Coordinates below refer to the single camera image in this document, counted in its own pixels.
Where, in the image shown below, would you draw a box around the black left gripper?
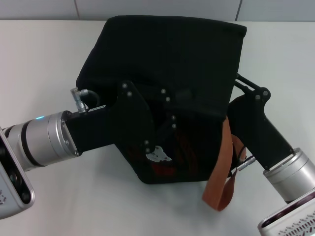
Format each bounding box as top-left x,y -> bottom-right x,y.
65,80 -> 195,155

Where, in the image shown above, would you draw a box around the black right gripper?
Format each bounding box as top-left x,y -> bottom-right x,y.
227,72 -> 295,171

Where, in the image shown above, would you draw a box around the black food bag orange handles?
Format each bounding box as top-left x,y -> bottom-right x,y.
75,15 -> 248,212

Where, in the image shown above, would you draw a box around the right gripper silver connector plug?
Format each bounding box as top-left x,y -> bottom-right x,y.
236,156 -> 255,172

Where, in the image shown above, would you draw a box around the gripper silver connector plug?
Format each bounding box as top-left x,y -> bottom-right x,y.
70,88 -> 89,114
236,156 -> 255,172

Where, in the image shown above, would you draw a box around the left gripper silver connector plug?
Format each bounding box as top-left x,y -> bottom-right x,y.
70,88 -> 89,114

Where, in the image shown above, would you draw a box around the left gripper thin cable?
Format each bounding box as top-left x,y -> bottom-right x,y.
86,89 -> 102,108

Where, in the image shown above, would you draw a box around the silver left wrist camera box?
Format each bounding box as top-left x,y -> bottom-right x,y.
0,127 -> 35,219

